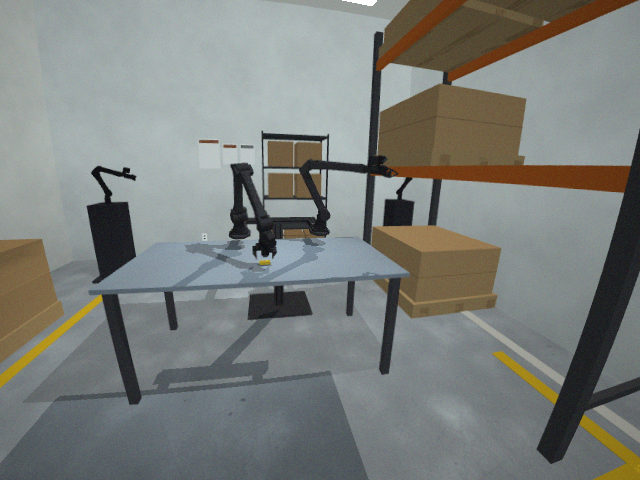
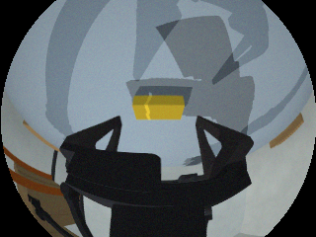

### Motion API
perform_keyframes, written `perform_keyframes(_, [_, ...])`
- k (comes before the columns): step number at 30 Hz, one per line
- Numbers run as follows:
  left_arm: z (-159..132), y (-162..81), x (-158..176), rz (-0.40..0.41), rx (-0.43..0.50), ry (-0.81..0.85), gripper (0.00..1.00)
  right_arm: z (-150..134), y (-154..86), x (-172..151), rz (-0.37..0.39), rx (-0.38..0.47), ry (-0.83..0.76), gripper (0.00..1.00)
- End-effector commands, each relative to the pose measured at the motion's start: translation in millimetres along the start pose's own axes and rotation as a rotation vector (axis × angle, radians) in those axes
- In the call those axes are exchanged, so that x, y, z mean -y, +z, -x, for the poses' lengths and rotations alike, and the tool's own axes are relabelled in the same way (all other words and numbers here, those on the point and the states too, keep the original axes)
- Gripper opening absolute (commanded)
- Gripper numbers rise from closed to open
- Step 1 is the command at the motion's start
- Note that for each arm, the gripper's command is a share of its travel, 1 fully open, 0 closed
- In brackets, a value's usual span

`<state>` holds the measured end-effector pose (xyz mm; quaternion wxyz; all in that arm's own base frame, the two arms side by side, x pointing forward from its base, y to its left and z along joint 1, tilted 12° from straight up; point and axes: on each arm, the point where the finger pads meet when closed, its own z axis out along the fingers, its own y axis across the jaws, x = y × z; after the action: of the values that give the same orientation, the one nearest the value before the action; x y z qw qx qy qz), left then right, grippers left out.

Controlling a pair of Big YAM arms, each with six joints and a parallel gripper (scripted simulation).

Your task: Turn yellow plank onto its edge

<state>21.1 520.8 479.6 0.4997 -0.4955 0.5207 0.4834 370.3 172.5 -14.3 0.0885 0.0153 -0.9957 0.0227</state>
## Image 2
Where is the yellow rectangular block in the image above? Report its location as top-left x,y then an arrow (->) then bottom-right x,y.
132,96 -> 185,119

